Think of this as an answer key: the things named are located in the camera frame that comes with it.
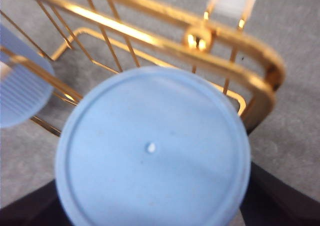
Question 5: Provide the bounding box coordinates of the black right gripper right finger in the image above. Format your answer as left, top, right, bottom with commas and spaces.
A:
239, 162, 320, 226

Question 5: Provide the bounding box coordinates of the blue ribbed plastic cup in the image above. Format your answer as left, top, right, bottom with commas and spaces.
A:
55, 66, 251, 226
0, 24, 55, 129

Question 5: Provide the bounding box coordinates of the gold wire cup rack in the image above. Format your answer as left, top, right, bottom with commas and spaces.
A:
0, 0, 286, 136

